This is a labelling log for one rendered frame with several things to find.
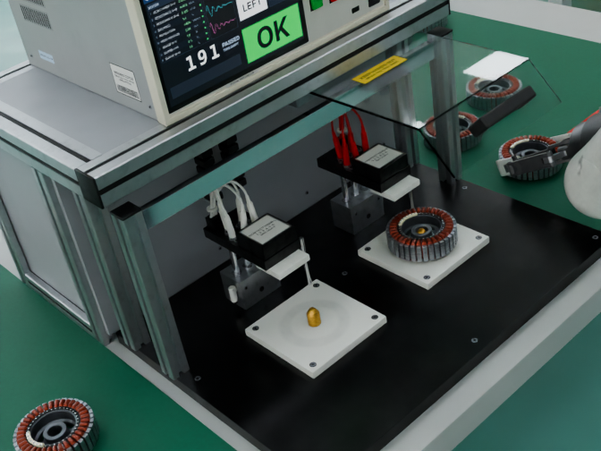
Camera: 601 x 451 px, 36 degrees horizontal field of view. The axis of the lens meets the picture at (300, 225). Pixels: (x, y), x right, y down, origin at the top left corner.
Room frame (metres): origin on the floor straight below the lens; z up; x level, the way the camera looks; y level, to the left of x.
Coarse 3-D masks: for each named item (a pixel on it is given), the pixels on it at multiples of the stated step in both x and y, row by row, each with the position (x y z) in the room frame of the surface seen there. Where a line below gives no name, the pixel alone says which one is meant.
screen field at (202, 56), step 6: (216, 42) 1.16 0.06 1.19; (204, 48) 1.15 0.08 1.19; (210, 48) 1.15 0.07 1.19; (216, 48) 1.16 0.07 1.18; (192, 54) 1.14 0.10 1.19; (198, 54) 1.14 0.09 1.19; (204, 54) 1.15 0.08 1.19; (210, 54) 1.15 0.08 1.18; (216, 54) 1.16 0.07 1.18; (186, 60) 1.13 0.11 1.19; (192, 60) 1.14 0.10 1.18; (198, 60) 1.14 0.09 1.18; (204, 60) 1.15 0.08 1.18; (210, 60) 1.15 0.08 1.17; (186, 66) 1.13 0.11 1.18; (192, 66) 1.13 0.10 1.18; (198, 66) 1.14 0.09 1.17
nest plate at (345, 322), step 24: (312, 288) 1.13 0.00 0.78; (288, 312) 1.08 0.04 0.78; (336, 312) 1.06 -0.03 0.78; (360, 312) 1.05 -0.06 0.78; (264, 336) 1.03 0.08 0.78; (288, 336) 1.02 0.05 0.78; (312, 336) 1.01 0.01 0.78; (336, 336) 1.00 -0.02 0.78; (360, 336) 1.00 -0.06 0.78; (288, 360) 0.98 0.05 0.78; (312, 360) 0.96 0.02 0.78; (336, 360) 0.97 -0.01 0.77
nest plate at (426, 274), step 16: (384, 240) 1.22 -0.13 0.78; (464, 240) 1.18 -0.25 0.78; (480, 240) 1.17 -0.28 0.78; (368, 256) 1.18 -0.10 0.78; (384, 256) 1.17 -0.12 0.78; (448, 256) 1.14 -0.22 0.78; (464, 256) 1.14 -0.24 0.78; (400, 272) 1.13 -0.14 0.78; (416, 272) 1.12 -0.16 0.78; (432, 272) 1.11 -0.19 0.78; (448, 272) 1.11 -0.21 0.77
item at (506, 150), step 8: (520, 136) 1.45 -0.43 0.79; (536, 136) 1.44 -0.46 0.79; (544, 136) 1.44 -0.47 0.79; (504, 144) 1.43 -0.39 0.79; (512, 144) 1.43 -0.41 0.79; (520, 144) 1.43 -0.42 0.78; (528, 144) 1.43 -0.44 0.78; (536, 144) 1.43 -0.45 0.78; (544, 144) 1.42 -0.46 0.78; (504, 152) 1.41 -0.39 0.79; (512, 152) 1.42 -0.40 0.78; (520, 152) 1.43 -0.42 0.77; (528, 152) 1.41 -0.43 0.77; (544, 168) 1.35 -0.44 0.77; (552, 168) 1.35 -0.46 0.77; (560, 168) 1.37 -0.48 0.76; (520, 176) 1.36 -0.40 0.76; (528, 176) 1.36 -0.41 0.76; (536, 176) 1.35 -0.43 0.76; (544, 176) 1.35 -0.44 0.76
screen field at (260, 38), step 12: (288, 12) 1.24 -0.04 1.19; (252, 24) 1.20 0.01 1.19; (264, 24) 1.21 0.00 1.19; (276, 24) 1.22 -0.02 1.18; (288, 24) 1.24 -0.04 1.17; (300, 24) 1.25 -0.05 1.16; (252, 36) 1.20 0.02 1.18; (264, 36) 1.21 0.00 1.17; (276, 36) 1.22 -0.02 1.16; (288, 36) 1.23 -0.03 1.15; (300, 36) 1.25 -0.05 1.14; (252, 48) 1.19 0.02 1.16; (264, 48) 1.21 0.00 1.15; (276, 48) 1.22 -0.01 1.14; (252, 60) 1.19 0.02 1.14
